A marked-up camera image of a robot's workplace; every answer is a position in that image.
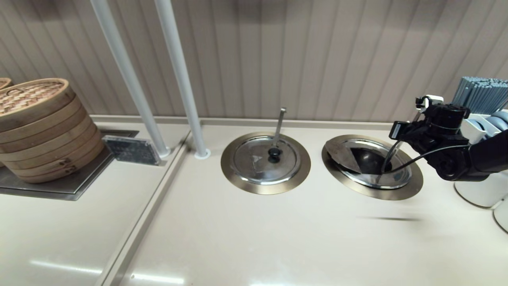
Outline stacked bamboo steamer baskets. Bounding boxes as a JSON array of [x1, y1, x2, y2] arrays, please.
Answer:
[[0, 78, 106, 184]]

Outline white ceramic jar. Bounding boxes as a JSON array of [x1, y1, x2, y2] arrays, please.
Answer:
[[454, 175, 508, 208], [492, 195, 508, 234]]

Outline left steel ladle handle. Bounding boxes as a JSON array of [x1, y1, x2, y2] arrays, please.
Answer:
[[271, 108, 287, 148]]

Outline steel ladle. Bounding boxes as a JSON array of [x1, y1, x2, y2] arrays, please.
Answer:
[[375, 111, 423, 184]]

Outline steel soup pot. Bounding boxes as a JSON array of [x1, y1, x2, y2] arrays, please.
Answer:
[[349, 147, 397, 176]]

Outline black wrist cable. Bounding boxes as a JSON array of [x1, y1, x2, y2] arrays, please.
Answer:
[[381, 144, 473, 174]]

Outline white utensil caddy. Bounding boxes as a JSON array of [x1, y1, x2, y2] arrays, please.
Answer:
[[460, 113, 508, 143]]

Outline round steel well with ring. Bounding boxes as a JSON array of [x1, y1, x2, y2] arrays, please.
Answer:
[[321, 134, 423, 200]]

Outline grey chopsticks bundle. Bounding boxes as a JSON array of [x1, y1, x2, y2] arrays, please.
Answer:
[[452, 77, 508, 115]]

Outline steel steamer tray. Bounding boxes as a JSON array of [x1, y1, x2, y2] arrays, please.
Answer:
[[0, 130, 140, 201]]

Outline white metal pole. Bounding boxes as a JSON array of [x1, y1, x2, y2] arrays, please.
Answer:
[[154, 0, 211, 160], [90, 0, 172, 158]]

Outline grey plastic spoons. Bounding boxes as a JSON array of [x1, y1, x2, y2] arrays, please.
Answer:
[[476, 111, 508, 131]]

